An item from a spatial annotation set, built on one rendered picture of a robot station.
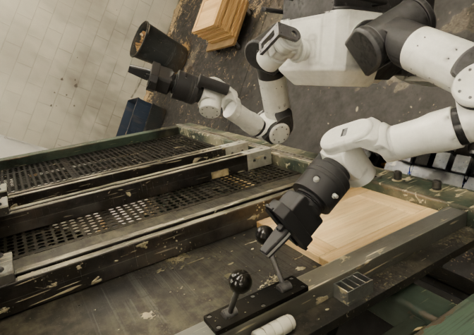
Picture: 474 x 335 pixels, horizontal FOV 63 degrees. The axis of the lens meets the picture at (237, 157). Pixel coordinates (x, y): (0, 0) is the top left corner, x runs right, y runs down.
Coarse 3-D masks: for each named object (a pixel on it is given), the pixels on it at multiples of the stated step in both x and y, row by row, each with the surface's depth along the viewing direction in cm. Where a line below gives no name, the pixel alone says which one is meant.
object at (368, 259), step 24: (432, 216) 98; (456, 216) 97; (384, 240) 88; (408, 240) 87; (432, 240) 92; (336, 264) 81; (360, 264) 80; (384, 264) 84; (312, 288) 74; (264, 312) 68; (288, 312) 71
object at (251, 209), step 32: (160, 224) 101; (192, 224) 99; (224, 224) 105; (256, 224) 110; (0, 256) 83; (64, 256) 89; (96, 256) 88; (128, 256) 92; (160, 256) 96; (0, 288) 79; (32, 288) 82; (64, 288) 85
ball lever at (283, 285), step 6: (258, 228) 75; (264, 228) 74; (270, 228) 74; (258, 234) 74; (264, 234) 73; (270, 234) 73; (258, 240) 74; (264, 240) 73; (276, 264) 73; (276, 270) 73; (282, 276) 73; (282, 282) 73; (288, 282) 73; (276, 288) 73; (282, 288) 72; (288, 288) 72
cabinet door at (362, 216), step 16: (352, 192) 124; (368, 192) 123; (336, 208) 114; (352, 208) 113; (368, 208) 112; (384, 208) 111; (400, 208) 109; (416, 208) 108; (272, 224) 107; (336, 224) 104; (352, 224) 103; (368, 224) 102; (384, 224) 101; (400, 224) 100; (288, 240) 98; (320, 240) 95; (336, 240) 95; (352, 240) 95; (368, 240) 93; (320, 256) 88; (336, 256) 88
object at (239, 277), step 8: (232, 272) 60; (240, 272) 60; (248, 272) 61; (232, 280) 59; (240, 280) 59; (248, 280) 59; (232, 288) 59; (240, 288) 59; (248, 288) 59; (232, 296) 63; (232, 304) 64; (224, 312) 66; (232, 312) 66
